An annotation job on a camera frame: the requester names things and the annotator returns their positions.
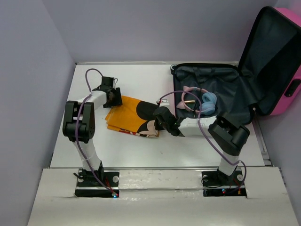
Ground orange cartoon mouse cloth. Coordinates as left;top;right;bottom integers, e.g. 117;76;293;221
105;96;159;137

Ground pink blue cat-ear headphones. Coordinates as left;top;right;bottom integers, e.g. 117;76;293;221
176;86;217;115

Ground pink suitcase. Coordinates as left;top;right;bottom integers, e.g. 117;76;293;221
171;7;301;124

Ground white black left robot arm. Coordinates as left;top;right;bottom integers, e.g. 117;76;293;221
63;77;122;186

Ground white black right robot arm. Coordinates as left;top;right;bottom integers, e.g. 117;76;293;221
154;106;250;185

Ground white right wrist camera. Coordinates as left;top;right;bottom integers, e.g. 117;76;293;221
160;99;169;106

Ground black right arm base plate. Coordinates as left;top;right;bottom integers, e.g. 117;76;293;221
201;170;247;197

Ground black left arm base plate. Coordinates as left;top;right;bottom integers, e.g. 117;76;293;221
73;169;119;198

